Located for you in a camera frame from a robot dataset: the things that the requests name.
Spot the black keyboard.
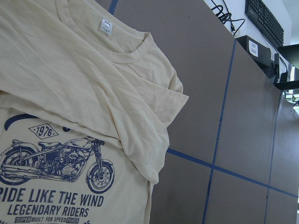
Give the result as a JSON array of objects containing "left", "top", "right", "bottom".
[{"left": 245, "top": 0, "right": 284, "bottom": 48}]

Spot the cream long-sleeve graphic shirt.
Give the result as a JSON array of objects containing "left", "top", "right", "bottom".
[{"left": 0, "top": 0, "right": 188, "bottom": 224}]

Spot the black monitor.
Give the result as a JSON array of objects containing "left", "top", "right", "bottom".
[{"left": 272, "top": 44, "right": 299, "bottom": 91}]

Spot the black box with label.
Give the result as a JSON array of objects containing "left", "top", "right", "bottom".
[{"left": 236, "top": 35, "right": 273, "bottom": 69}]

